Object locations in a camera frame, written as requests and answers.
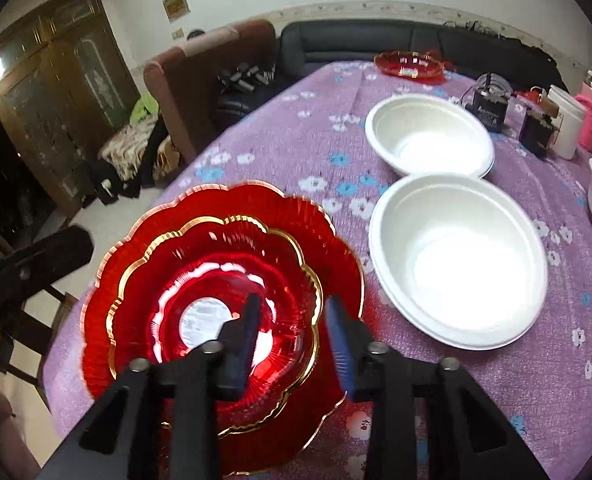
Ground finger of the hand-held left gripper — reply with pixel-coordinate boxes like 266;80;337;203
0;225;95;323

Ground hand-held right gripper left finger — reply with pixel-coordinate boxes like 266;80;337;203
36;292;264;480

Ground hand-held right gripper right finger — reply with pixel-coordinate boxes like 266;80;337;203
325;296;551;480

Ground small red scalloped glass plate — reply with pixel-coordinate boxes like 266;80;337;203
107;215;323;436

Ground large red scalloped glass plate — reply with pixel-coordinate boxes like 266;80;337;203
81;180;365;478

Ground wooden chair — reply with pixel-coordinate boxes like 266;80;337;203
0;282;79;413

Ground black bag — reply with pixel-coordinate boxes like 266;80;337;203
87;159;143;206

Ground patterned blanket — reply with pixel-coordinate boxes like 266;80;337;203
97;115;174;186

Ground wooden cabinet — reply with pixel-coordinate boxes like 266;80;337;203
0;0;143;218

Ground green cloth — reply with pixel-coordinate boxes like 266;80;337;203
127;94;161;127

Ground purple floral tablecloth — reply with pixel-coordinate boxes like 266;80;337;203
43;60;592;480

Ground brown armchair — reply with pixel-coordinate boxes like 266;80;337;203
142;19;277;163

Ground black items on armchair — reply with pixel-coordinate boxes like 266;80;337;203
218;61;277;111

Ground black sofa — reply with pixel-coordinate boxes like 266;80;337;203
278;20;559;81

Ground clear glass cover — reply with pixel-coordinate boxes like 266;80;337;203
476;73;512;97

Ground white plastic jar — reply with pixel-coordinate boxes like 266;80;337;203
547;85;587;159

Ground pink bottle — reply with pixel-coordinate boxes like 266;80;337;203
574;71;592;152

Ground yellow wall plaque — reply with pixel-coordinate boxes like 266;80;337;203
163;0;191;23

